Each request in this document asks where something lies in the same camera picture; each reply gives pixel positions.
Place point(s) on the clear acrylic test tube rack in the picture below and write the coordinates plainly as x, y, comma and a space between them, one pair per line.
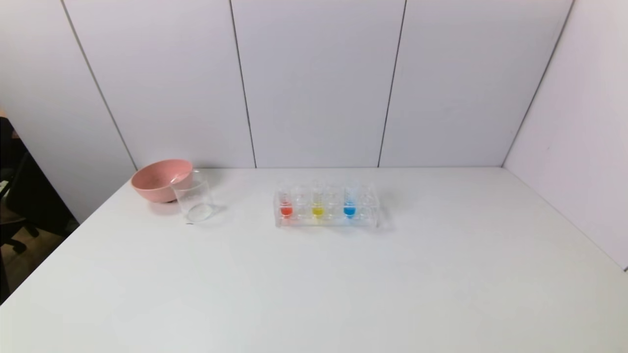
333, 221

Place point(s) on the pink plastic bowl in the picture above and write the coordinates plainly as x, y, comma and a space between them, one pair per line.
154, 184

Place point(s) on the test tube with yellow pigment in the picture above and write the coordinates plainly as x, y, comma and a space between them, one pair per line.
318, 211

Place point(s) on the test tube with red pigment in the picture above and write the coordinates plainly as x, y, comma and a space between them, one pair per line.
286, 210

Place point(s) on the test tube with blue pigment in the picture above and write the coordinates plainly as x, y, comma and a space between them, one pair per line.
349, 210

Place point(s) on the clear plastic beaker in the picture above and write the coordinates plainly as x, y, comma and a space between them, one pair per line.
196, 206

